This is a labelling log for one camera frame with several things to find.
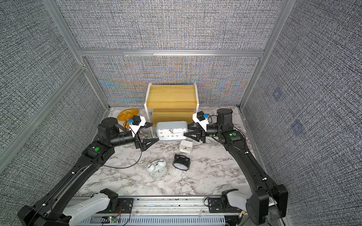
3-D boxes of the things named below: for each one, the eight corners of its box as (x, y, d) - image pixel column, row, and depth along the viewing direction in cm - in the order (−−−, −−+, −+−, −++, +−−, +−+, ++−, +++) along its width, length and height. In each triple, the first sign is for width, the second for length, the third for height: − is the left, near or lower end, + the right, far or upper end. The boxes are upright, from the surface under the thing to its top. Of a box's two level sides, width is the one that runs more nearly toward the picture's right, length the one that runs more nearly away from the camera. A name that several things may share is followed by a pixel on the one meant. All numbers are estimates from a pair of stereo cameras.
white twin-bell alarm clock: (150, 178, 85) (146, 170, 74) (151, 168, 89) (148, 159, 78) (166, 178, 85) (164, 170, 74) (167, 168, 89) (165, 159, 78)
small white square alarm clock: (179, 151, 95) (178, 145, 89) (180, 145, 98) (180, 139, 91) (191, 153, 94) (192, 147, 88) (192, 148, 97) (193, 142, 90)
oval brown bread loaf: (118, 120, 113) (115, 115, 109) (120, 112, 119) (118, 108, 114) (136, 120, 113) (134, 115, 109) (138, 112, 119) (136, 108, 114)
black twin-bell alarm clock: (173, 167, 88) (173, 159, 80) (175, 161, 91) (175, 153, 83) (187, 171, 87) (188, 165, 78) (189, 165, 89) (190, 158, 81)
